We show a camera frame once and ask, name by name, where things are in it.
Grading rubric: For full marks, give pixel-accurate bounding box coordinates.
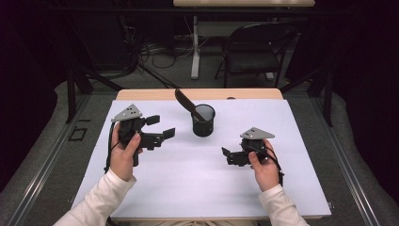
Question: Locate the hand-held gripper black cable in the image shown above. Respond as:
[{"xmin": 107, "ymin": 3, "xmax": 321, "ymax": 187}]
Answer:
[
  {"xmin": 104, "ymin": 121, "xmax": 122, "ymax": 174},
  {"xmin": 247, "ymin": 144, "xmax": 285, "ymax": 187}
]

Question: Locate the wooden desk with white legs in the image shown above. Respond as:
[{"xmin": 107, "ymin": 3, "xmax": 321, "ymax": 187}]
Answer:
[{"xmin": 172, "ymin": 0, "xmax": 316, "ymax": 81}]

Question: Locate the left hand-held gripper black cable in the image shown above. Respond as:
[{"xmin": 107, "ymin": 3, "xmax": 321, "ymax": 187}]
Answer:
[{"xmin": 104, "ymin": 121, "xmax": 122, "ymax": 174}]

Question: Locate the person's left hand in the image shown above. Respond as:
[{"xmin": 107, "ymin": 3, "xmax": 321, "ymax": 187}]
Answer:
[{"xmin": 109, "ymin": 122, "xmax": 144, "ymax": 183}]

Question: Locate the person's right hand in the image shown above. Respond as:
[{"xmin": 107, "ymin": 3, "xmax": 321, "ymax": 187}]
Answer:
[{"xmin": 247, "ymin": 138, "xmax": 280, "ymax": 192}]

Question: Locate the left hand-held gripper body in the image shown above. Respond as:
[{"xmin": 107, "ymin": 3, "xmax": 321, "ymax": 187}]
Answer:
[{"xmin": 110, "ymin": 104, "xmax": 166, "ymax": 168}]

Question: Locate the white board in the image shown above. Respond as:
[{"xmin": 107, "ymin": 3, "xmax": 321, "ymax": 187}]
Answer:
[{"xmin": 68, "ymin": 99, "xmax": 332, "ymax": 219}]

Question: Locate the tangle of floor cables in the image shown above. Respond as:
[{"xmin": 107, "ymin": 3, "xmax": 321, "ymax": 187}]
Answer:
[{"xmin": 119, "ymin": 15, "xmax": 196, "ymax": 80}]

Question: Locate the black metal frame post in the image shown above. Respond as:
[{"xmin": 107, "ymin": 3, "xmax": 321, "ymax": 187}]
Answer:
[
  {"xmin": 279, "ymin": 67, "xmax": 334, "ymax": 128},
  {"xmin": 65, "ymin": 67, "xmax": 125, "ymax": 124}
]

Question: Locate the right hand-held gripper black cable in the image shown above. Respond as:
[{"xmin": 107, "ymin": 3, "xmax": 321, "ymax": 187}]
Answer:
[{"xmin": 247, "ymin": 144, "xmax": 285, "ymax": 187}]

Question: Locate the black mesh pen cup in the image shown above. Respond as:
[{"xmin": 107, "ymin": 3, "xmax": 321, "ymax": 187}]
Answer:
[{"xmin": 191, "ymin": 104, "xmax": 216, "ymax": 137}]

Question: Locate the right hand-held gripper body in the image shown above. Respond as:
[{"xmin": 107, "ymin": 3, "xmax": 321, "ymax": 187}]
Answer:
[{"xmin": 226, "ymin": 126, "xmax": 276, "ymax": 168}]

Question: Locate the light wooden table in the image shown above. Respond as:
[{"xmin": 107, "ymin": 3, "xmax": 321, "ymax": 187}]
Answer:
[{"xmin": 74, "ymin": 88, "xmax": 324, "ymax": 222}]

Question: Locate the black metal frame crossbar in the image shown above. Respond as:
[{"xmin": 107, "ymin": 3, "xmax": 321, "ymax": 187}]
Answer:
[{"xmin": 56, "ymin": 7, "xmax": 349, "ymax": 15}]

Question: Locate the grey metal floor rail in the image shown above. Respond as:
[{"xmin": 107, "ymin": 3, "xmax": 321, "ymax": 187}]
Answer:
[
  {"xmin": 309, "ymin": 93, "xmax": 381, "ymax": 226},
  {"xmin": 6, "ymin": 93, "xmax": 92, "ymax": 226}
]

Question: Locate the black folding chair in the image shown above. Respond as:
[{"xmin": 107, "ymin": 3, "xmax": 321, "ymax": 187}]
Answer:
[{"xmin": 214, "ymin": 21, "xmax": 299, "ymax": 89}]

